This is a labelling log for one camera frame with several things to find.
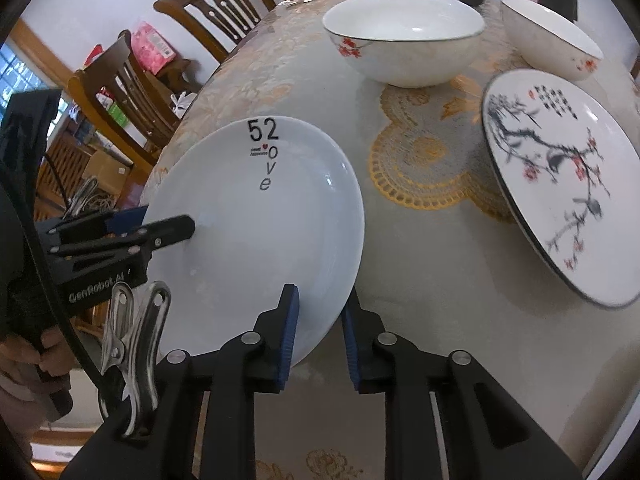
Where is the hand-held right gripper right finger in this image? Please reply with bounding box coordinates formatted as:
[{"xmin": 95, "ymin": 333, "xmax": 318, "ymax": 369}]
[{"xmin": 341, "ymin": 287, "xmax": 583, "ymax": 480}]

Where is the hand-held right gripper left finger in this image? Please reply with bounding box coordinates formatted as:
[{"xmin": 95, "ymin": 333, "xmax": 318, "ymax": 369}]
[{"xmin": 60, "ymin": 284, "xmax": 301, "ymax": 480}]

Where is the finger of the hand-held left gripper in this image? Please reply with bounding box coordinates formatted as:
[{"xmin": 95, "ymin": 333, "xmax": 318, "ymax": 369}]
[
  {"xmin": 35, "ymin": 205, "xmax": 151, "ymax": 238},
  {"xmin": 47, "ymin": 215, "xmax": 196, "ymax": 261}
]

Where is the white printed plate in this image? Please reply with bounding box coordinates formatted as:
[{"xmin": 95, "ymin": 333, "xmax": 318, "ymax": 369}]
[{"xmin": 141, "ymin": 116, "xmax": 365, "ymax": 368}]

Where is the plum blossom painted plate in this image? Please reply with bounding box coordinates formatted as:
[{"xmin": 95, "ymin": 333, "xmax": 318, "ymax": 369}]
[{"xmin": 480, "ymin": 69, "xmax": 640, "ymax": 308}]

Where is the white red-flowered bowl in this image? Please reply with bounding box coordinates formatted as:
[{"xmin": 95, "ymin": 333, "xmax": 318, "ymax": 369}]
[
  {"xmin": 321, "ymin": 0, "xmax": 487, "ymax": 89},
  {"xmin": 500, "ymin": 0, "xmax": 605, "ymax": 82}
]

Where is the person's left hand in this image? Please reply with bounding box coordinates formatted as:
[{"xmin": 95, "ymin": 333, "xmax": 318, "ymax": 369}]
[{"xmin": 0, "ymin": 327, "xmax": 73, "ymax": 411}]

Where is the cardboard box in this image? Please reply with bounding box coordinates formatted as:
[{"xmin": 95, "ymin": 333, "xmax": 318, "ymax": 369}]
[{"xmin": 82, "ymin": 150, "xmax": 136, "ymax": 201}]

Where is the metal spring clip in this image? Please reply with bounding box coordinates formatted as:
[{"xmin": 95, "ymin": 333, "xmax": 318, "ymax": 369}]
[
  {"xmin": 62, "ymin": 176, "xmax": 101, "ymax": 218},
  {"xmin": 97, "ymin": 281, "xmax": 172, "ymax": 438}
]

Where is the wooden dining chair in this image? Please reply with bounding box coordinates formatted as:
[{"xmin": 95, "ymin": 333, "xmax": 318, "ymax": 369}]
[
  {"xmin": 152, "ymin": 0, "xmax": 278, "ymax": 63},
  {"xmin": 67, "ymin": 30, "xmax": 201, "ymax": 171}
]

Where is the pink packet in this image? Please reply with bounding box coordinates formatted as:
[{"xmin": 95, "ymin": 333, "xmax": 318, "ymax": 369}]
[{"xmin": 131, "ymin": 21, "xmax": 177, "ymax": 73}]

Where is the window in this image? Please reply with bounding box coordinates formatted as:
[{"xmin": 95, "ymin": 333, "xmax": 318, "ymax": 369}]
[{"xmin": 0, "ymin": 42, "xmax": 66, "ymax": 116}]

